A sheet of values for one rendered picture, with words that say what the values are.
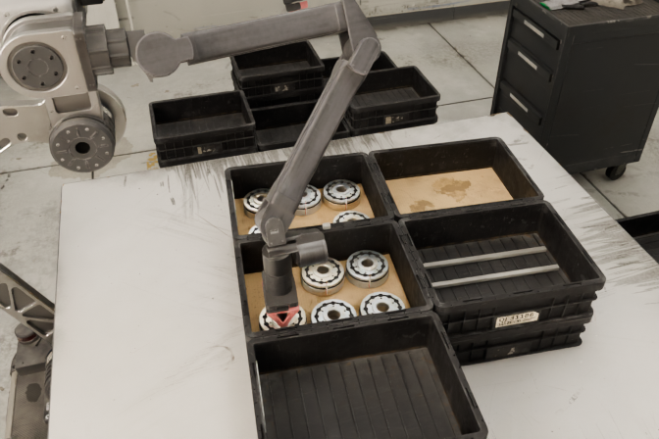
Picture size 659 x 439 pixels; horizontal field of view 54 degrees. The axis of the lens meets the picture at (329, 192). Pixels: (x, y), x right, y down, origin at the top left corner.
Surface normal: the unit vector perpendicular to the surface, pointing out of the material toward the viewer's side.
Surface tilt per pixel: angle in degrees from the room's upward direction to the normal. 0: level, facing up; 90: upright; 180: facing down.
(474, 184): 0
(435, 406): 0
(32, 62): 90
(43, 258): 0
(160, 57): 62
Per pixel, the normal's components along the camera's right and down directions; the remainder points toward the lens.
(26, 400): 0.00, -0.79
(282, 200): 0.20, 0.12
